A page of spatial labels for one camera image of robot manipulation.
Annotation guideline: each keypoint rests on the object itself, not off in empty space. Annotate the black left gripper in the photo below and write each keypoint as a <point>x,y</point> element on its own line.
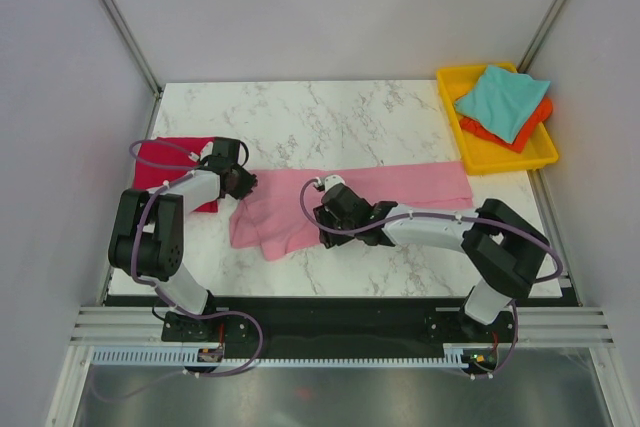
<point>248,182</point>

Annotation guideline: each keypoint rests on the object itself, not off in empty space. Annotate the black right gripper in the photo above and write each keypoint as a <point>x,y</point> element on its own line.
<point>330,239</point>

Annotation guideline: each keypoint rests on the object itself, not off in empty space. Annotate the pink t shirt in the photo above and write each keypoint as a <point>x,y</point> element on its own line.
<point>271,218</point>

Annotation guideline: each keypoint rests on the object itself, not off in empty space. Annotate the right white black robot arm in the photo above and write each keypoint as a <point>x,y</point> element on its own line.
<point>504,248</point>

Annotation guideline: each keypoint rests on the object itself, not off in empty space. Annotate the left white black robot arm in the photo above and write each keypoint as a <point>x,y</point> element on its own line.
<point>147,239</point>

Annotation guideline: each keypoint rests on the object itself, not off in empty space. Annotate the folded magenta t shirt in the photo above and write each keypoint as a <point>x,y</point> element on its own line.
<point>163,151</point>

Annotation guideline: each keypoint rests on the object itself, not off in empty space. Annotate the yellow plastic tray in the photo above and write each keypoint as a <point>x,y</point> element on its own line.
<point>483,157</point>

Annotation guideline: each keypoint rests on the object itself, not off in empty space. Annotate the teal folded t shirt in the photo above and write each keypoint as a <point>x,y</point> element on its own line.
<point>502,101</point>

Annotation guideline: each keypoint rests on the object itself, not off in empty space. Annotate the orange folded t shirt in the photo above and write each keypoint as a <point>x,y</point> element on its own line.
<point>539,116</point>

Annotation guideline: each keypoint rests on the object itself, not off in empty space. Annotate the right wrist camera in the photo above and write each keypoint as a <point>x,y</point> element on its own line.
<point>323,184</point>

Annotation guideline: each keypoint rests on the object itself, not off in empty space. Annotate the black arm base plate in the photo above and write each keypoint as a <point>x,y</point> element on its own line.
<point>321,326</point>

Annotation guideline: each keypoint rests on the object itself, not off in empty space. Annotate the white slotted cable duct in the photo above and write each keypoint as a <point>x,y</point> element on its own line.
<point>182,356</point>

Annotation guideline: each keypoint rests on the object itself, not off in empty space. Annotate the aluminium frame rail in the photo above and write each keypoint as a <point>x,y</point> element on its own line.
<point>539,327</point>

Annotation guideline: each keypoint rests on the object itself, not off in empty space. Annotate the left aluminium corner post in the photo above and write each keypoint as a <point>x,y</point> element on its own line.
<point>126,35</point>

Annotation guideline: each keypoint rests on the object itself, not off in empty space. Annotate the aluminium corner post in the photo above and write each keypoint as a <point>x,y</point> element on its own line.
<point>541,34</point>
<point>126,35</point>

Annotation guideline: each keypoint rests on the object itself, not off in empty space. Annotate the right aluminium corner post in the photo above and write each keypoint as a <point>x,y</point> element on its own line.
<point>541,34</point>

